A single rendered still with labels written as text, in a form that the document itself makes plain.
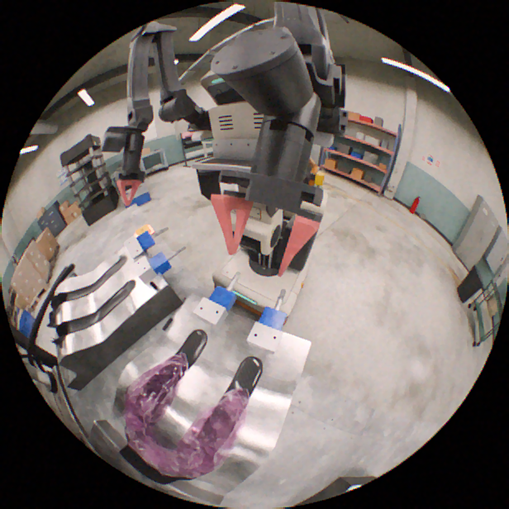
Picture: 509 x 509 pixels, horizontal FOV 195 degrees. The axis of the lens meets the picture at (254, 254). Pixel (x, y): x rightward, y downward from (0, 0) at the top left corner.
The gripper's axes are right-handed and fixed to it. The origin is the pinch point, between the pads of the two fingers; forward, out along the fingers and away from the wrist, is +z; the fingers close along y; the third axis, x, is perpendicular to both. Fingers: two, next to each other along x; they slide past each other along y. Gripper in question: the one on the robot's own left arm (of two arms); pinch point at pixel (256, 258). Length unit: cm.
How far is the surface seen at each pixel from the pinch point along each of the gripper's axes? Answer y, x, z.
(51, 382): -42, -61, 49
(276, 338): 6.4, 0.8, 12.3
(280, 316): 5.5, 5.1, 11.6
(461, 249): 433, 333, -88
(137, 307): -18.6, -8.9, 16.2
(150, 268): -21.3, -2.9, 10.4
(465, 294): 333, 183, 1
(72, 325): -30.2, -26.1, 22.0
